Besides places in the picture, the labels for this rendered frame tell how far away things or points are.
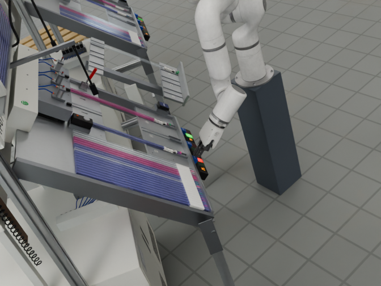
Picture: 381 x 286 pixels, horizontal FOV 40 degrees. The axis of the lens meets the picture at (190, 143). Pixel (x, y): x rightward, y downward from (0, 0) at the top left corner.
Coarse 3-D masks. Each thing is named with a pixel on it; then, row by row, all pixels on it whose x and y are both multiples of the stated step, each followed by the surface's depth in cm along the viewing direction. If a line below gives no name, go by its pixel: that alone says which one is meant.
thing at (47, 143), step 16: (80, 96) 212; (96, 96) 220; (80, 112) 201; (96, 112) 208; (32, 128) 175; (48, 128) 180; (64, 128) 185; (96, 128) 197; (16, 144) 163; (32, 144) 167; (48, 144) 172; (64, 144) 177; (32, 160) 160; (48, 160) 165; (64, 160) 169
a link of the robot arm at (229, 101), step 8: (232, 88) 201; (240, 88) 207; (224, 96) 203; (232, 96) 201; (240, 96) 201; (216, 104) 207; (224, 104) 203; (232, 104) 202; (240, 104) 204; (216, 112) 205; (224, 112) 204; (232, 112) 204; (224, 120) 205
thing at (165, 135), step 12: (144, 120) 225; (168, 120) 238; (144, 132) 215; (156, 132) 221; (168, 132) 227; (168, 144) 218; (180, 144) 224; (156, 156) 204; (168, 156) 209; (180, 156) 214
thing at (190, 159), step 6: (174, 120) 238; (180, 132) 228; (180, 138) 226; (186, 144) 221; (186, 150) 218; (186, 156) 217; (192, 162) 210; (192, 168) 209; (198, 174) 204; (198, 180) 202; (204, 192) 195; (210, 204) 190; (210, 210) 188
